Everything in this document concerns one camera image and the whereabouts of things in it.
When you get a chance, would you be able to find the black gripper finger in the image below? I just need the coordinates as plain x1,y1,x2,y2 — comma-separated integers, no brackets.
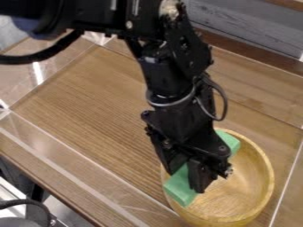
186,159,217,193
145,126,188,175

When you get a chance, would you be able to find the black metal mount with screw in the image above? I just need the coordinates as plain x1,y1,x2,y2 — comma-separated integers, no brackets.
25,205,66,227

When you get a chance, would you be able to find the brown wooden bowl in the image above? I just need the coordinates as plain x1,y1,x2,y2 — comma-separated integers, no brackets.
161,129,274,227

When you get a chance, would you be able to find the clear acrylic tray enclosure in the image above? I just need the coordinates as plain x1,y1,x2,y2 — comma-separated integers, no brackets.
0,29,303,227

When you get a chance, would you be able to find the clear acrylic corner bracket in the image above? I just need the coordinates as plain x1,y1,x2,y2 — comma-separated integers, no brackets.
81,32,112,46

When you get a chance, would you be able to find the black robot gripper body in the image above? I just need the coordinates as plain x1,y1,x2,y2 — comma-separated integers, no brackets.
141,102,230,178

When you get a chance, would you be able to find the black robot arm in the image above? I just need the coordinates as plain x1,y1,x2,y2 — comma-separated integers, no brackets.
0,0,230,192

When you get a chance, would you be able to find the black cable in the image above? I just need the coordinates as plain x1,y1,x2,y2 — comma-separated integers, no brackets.
0,198,54,227

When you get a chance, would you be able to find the green rectangular block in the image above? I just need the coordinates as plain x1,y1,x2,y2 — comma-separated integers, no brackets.
161,129,241,207

